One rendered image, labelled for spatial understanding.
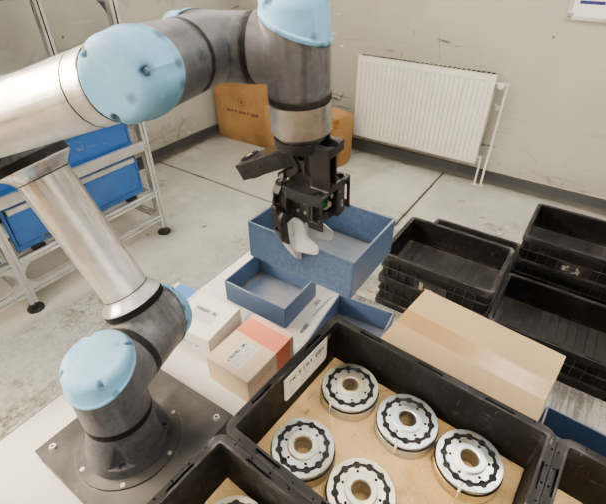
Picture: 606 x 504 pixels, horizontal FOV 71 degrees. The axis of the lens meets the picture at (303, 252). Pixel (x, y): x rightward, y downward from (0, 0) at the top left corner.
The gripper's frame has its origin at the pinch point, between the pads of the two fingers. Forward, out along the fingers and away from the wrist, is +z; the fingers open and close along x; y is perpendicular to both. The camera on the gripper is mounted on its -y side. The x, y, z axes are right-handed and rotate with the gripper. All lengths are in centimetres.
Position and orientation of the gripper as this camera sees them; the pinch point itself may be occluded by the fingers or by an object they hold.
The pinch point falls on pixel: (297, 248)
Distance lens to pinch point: 67.2
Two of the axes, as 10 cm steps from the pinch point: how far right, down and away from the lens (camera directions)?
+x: 5.8, -5.6, 5.9
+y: 8.1, 3.5, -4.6
